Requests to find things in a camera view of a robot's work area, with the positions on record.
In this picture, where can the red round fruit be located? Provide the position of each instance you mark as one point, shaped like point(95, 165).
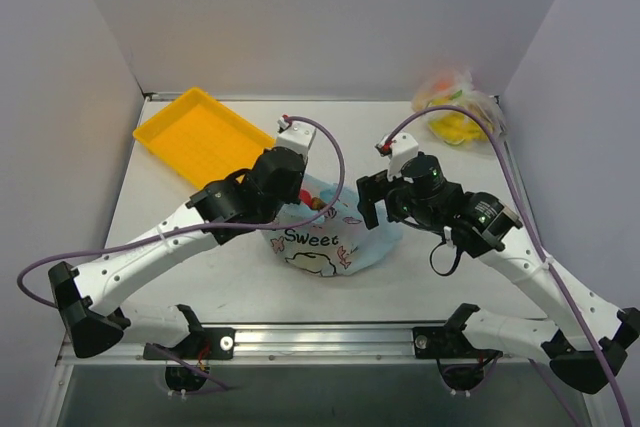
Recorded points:
point(306, 197)

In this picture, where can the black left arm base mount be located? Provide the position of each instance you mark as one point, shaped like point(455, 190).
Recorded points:
point(210, 344)

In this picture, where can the yellow plastic tray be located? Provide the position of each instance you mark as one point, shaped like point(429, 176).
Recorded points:
point(201, 139)

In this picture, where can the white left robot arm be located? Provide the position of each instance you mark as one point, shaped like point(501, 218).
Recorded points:
point(92, 298)

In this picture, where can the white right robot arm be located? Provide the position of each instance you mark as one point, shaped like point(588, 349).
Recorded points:
point(582, 335)

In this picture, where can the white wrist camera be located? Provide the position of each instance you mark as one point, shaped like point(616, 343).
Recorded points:
point(399, 150)
point(296, 136)

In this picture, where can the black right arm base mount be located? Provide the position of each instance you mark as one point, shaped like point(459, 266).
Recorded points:
point(447, 340)

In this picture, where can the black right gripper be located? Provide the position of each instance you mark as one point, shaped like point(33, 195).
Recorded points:
point(373, 192)

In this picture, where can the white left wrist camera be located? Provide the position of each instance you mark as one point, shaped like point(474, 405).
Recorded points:
point(296, 136)

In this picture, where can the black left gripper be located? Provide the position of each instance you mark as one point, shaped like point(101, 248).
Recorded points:
point(288, 183)

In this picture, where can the aluminium front rail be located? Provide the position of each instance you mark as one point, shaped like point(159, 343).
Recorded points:
point(316, 343)

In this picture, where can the clear bag of yellow fruit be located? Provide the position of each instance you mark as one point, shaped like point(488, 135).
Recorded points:
point(455, 87)

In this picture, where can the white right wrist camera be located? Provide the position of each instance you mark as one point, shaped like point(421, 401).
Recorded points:
point(399, 150)

